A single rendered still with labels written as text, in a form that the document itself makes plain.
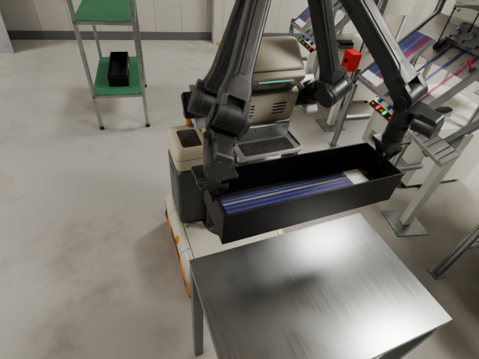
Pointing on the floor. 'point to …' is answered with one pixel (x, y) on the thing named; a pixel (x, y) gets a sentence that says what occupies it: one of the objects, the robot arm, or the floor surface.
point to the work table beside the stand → (312, 297)
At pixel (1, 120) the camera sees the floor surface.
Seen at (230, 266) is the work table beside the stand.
